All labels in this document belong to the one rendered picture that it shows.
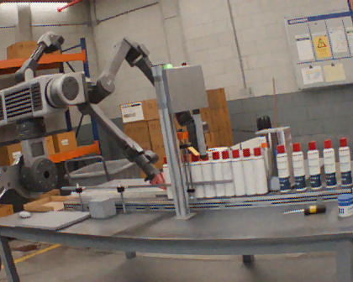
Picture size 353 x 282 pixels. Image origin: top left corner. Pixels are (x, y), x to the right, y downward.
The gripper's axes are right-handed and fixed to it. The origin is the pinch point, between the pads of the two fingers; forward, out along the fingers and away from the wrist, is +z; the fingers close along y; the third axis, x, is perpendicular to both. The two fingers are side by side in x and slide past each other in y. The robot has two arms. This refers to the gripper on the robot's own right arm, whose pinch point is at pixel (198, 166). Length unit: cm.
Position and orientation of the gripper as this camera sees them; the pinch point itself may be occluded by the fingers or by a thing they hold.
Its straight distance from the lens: 232.9
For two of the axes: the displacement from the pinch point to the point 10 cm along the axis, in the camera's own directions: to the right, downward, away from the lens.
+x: -5.3, 1.6, -8.3
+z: 1.5, 9.8, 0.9
